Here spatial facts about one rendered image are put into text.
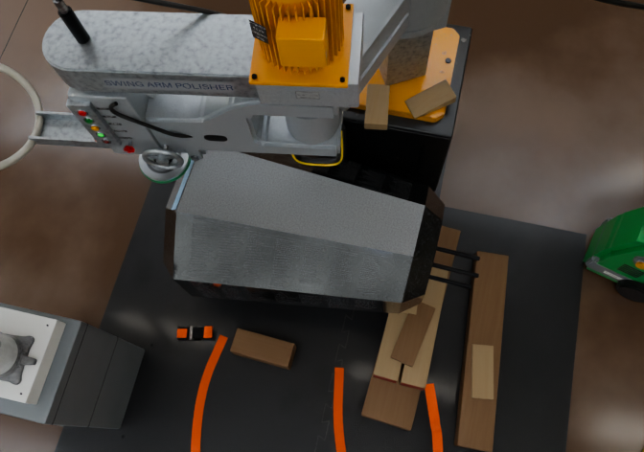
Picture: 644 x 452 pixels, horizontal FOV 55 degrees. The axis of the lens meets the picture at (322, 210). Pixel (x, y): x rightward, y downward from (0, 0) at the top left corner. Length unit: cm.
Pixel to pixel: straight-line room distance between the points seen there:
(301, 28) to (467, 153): 219
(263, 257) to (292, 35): 127
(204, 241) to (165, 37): 101
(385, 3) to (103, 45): 93
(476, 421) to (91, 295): 208
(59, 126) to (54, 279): 123
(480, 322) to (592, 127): 136
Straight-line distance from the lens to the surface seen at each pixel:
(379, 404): 306
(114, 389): 317
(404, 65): 276
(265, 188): 261
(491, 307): 321
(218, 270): 271
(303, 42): 155
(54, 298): 366
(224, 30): 193
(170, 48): 193
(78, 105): 215
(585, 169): 373
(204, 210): 262
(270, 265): 262
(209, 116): 211
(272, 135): 223
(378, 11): 221
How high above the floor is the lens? 320
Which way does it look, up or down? 69 degrees down
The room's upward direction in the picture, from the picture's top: 9 degrees counter-clockwise
